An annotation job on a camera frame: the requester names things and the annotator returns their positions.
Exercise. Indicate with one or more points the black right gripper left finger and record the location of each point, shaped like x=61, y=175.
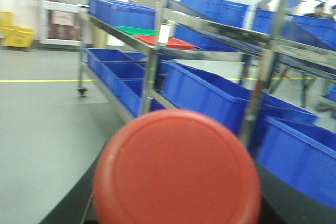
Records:
x=76, y=205

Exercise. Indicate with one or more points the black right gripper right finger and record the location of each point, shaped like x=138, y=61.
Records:
x=281, y=203

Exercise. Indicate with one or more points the stainless steel shelf rack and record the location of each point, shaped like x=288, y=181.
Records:
x=268, y=48

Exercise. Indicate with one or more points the red plastic tray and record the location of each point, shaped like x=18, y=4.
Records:
x=172, y=42

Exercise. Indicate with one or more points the yellow mop bucket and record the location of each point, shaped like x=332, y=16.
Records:
x=15, y=36

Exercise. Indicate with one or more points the green plastic tray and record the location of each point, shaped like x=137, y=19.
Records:
x=137, y=31

